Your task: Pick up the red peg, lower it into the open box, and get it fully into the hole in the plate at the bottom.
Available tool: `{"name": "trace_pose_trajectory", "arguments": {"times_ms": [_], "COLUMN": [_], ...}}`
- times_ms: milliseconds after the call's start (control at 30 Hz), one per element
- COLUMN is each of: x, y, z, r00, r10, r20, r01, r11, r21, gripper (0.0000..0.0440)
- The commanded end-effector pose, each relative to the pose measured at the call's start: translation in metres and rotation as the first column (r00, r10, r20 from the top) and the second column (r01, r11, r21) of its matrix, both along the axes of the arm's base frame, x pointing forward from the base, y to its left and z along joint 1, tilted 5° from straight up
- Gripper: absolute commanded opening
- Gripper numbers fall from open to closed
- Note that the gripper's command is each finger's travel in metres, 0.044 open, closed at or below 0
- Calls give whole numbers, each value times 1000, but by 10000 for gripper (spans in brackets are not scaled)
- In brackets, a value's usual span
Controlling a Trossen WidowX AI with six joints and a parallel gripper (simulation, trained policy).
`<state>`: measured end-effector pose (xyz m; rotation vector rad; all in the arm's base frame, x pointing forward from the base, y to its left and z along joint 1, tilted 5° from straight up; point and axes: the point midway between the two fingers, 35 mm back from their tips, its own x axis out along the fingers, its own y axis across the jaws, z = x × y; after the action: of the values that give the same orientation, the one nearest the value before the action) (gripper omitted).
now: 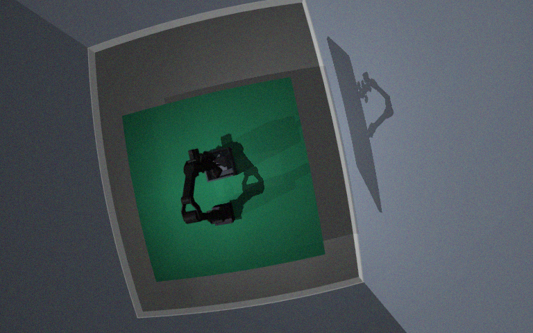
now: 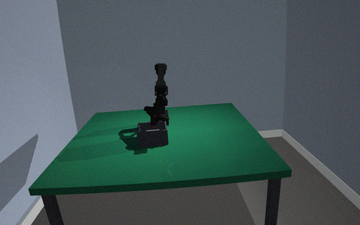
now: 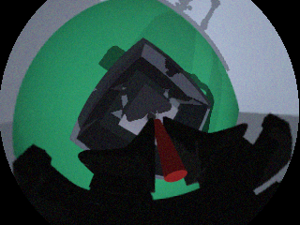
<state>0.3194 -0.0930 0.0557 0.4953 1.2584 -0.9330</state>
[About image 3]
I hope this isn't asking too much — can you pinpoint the dark red peg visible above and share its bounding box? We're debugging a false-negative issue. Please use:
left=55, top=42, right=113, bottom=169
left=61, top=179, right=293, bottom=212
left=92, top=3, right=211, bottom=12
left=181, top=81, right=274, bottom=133
left=154, top=119, right=188, bottom=183

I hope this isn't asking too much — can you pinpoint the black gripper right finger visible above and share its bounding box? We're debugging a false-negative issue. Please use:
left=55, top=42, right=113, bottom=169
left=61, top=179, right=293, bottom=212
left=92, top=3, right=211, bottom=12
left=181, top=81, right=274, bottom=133
left=162, top=116, right=248, bottom=185

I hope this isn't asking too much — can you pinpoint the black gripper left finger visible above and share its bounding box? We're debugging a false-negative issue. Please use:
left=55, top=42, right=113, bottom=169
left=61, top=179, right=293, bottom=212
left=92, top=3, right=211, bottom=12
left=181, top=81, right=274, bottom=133
left=78, top=117, right=157, bottom=194

